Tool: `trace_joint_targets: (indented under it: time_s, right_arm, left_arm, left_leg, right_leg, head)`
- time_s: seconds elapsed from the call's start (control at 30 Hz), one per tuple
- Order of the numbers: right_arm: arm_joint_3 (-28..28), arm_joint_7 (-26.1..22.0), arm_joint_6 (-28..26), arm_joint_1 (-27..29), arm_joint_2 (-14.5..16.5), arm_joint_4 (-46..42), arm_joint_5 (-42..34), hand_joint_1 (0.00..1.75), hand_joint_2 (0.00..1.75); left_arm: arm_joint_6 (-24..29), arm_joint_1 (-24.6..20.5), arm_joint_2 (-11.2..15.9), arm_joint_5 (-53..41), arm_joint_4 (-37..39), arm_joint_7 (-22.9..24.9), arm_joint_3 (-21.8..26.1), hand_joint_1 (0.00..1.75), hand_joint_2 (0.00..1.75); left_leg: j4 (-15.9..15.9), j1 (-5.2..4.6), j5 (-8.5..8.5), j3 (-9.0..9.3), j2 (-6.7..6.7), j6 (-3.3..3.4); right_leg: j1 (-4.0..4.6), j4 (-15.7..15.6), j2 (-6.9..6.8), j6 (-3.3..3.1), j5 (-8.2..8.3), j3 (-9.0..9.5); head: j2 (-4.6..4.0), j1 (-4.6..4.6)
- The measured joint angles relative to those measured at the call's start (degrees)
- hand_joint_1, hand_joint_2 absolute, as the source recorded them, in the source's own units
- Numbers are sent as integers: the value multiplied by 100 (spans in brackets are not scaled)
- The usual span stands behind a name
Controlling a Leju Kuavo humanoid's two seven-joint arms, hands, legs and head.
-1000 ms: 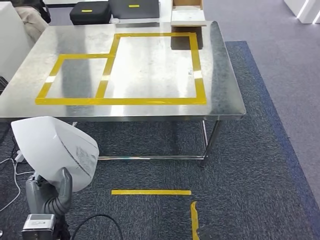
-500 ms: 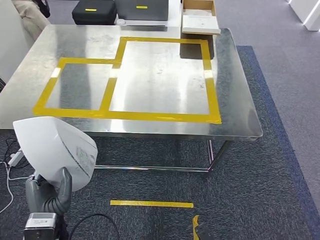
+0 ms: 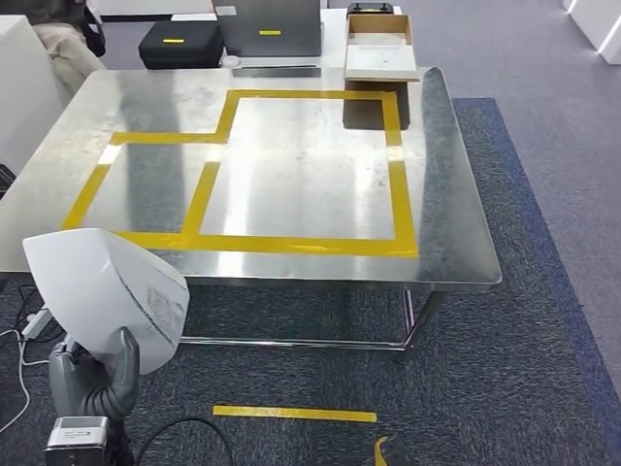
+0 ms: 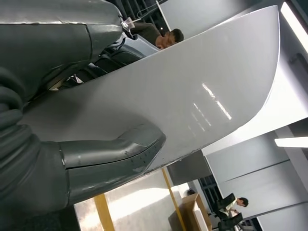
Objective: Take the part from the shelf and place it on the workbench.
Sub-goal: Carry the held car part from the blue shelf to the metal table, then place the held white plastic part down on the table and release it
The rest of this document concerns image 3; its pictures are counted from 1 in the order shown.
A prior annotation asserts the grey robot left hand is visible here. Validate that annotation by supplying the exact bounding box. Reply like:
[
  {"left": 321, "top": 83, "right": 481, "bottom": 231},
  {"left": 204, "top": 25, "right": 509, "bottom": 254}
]
[{"left": 48, "top": 326, "right": 140, "bottom": 422}]

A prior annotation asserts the white plastic body part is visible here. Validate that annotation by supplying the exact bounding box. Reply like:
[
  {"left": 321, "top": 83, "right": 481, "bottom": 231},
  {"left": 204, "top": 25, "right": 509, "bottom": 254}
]
[{"left": 23, "top": 226, "right": 190, "bottom": 377}]

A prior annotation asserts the steel workbench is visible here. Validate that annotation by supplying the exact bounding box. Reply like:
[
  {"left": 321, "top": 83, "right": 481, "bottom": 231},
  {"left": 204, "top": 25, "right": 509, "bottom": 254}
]
[{"left": 0, "top": 67, "right": 503, "bottom": 353}]

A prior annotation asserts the yellow workbench tape outline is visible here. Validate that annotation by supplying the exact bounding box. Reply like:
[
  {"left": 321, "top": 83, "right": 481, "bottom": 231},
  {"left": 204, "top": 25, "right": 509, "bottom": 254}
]
[{"left": 62, "top": 88, "right": 420, "bottom": 260}]

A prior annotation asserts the white power strip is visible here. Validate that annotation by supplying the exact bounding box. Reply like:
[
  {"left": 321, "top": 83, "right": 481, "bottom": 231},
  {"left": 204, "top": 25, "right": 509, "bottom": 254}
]
[{"left": 21, "top": 307, "right": 53, "bottom": 341}]

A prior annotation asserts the straight yellow floor tape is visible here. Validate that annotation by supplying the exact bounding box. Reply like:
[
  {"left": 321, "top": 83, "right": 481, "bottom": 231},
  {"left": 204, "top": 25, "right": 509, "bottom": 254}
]
[{"left": 212, "top": 405, "right": 378, "bottom": 424}]

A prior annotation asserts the person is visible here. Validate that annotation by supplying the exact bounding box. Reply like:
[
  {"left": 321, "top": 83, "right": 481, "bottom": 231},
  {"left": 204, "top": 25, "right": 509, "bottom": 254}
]
[{"left": 19, "top": 0, "right": 107, "bottom": 108}]

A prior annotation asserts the black carrying case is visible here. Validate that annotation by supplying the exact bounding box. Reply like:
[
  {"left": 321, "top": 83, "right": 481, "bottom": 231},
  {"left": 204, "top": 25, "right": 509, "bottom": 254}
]
[{"left": 137, "top": 20, "right": 225, "bottom": 71}]

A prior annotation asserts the grey laptop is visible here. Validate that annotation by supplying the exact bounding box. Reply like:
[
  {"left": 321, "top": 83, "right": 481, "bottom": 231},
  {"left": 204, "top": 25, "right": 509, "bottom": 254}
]
[{"left": 212, "top": 0, "right": 324, "bottom": 80}]

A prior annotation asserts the cardboard box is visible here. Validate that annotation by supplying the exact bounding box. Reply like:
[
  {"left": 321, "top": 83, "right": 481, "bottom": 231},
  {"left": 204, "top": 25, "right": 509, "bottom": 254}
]
[{"left": 343, "top": 14, "right": 421, "bottom": 83}]

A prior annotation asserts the black device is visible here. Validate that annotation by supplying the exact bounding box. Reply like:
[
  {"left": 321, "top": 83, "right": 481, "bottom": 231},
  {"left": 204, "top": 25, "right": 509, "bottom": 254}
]
[{"left": 346, "top": 1, "right": 395, "bottom": 18}]

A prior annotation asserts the white platform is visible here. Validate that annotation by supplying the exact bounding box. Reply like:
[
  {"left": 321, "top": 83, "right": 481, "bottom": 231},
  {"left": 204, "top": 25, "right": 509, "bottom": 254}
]
[{"left": 562, "top": 0, "right": 621, "bottom": 66}]

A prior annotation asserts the white power cable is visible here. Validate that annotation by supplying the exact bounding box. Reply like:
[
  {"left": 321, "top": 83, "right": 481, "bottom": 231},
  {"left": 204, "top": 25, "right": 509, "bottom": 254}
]
[{"left": 0, "top": 327, "right": 50, "bottom": 435}]

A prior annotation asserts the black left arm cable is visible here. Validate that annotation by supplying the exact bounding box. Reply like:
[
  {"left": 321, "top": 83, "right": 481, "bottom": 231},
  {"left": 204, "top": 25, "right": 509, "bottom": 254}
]
[{"left": 135, "top": 417, "right": 236, "bottom": 466}]

